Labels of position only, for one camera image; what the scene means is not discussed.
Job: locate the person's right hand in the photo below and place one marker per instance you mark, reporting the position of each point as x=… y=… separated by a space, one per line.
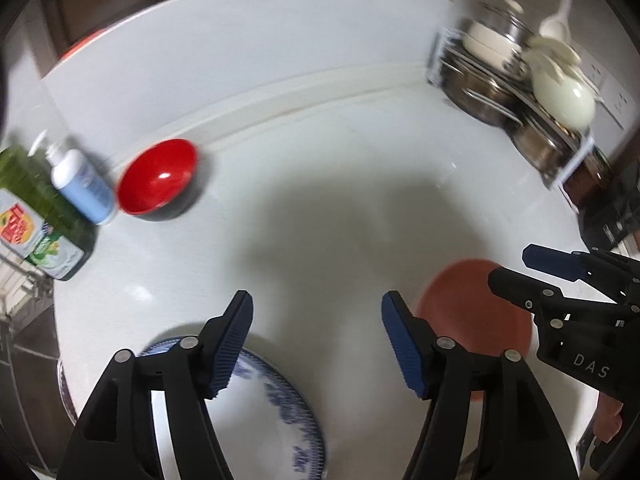
x=610 y=415

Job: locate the white rice spoon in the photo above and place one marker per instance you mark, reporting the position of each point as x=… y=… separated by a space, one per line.
x=557 y=22

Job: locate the cream rice paddle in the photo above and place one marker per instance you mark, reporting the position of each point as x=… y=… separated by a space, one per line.
x=552 y=50

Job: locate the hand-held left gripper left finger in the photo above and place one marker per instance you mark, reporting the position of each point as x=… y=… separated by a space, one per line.
x=230 y=347

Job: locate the blue-patterned white plate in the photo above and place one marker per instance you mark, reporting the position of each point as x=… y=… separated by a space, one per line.
x=260 y=425

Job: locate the white ceramic bowl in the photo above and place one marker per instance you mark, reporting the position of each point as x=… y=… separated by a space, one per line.
x=487 y=42

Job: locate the white and blue bottle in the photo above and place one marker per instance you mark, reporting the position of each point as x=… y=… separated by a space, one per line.
x=85 y=185

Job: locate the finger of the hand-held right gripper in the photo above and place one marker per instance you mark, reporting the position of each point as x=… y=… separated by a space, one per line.
x=520 y=290
x=550 y=259

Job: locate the white frame stand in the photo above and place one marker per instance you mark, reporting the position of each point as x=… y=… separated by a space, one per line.
x=575 y=165

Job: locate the white wall outlet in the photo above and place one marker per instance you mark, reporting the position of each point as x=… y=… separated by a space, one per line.
x=607 y=90

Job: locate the red bowl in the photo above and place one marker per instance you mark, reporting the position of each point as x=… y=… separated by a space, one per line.
x=155 y=175

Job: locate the green dish soap bottle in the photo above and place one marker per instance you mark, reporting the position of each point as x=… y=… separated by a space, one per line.
x=30 y=210

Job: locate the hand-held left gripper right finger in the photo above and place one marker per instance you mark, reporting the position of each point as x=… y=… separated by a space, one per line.
x=405 y=350

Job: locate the metal sink rack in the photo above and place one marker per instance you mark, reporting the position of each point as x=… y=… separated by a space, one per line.
x=25 y=320

